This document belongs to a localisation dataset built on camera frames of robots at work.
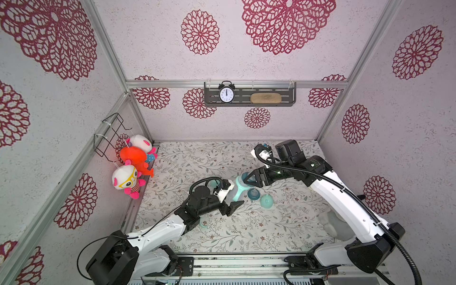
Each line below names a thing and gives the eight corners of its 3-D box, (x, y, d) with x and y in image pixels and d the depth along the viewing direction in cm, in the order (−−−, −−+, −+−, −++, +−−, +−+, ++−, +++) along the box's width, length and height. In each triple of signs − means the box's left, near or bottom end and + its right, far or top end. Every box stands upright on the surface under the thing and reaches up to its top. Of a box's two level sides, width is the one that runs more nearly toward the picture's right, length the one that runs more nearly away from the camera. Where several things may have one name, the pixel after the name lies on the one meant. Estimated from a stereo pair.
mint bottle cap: (260, 208, 93) (262, 204, 89) (259, 198, 96) (261, 194, 93) (272, 208, 93) (274, 204, 89) (271, 198, 96) (272, 194, 93)
